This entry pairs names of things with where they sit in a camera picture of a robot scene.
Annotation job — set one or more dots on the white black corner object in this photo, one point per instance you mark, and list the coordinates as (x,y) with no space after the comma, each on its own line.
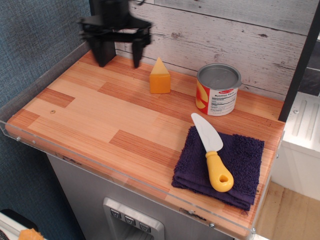
(12,223)

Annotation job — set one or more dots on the grey toy fridge cabinet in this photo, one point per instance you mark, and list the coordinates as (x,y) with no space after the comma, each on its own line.
(85,192)

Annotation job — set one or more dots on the dark left shelf post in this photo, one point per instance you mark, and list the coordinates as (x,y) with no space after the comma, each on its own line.
(110,53)

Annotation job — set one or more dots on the orange sponge piece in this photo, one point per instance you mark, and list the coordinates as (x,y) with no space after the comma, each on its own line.
(30,234)

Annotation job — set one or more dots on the toy tin can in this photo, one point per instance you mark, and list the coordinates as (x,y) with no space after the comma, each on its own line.
(216,89)

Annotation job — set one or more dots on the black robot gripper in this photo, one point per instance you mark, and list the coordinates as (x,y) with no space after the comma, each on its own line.
(113,22)

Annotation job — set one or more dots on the white toy sink unit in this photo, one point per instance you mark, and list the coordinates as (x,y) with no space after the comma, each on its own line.
(297,163)

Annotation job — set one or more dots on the silver dispenser button panel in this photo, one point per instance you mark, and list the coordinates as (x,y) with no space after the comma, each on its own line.
(126,223)

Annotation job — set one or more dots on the clear acrylic table guard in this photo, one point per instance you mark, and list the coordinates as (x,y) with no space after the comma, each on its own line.
(106,120)

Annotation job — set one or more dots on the dark shelf post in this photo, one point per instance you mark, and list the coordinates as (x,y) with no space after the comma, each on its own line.
(302,64)
(110,53)

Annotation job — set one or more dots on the yellow cheese wedge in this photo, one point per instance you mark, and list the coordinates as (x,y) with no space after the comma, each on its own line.
(159,78)

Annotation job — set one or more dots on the folded purple towel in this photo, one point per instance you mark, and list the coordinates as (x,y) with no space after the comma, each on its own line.
(241,155)

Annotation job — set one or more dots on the dark right shelf post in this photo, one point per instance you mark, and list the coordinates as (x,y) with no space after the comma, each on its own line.
(302,64)

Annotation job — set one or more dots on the toy knife yellow handle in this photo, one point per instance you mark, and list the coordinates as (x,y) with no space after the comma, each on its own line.
(212,152)

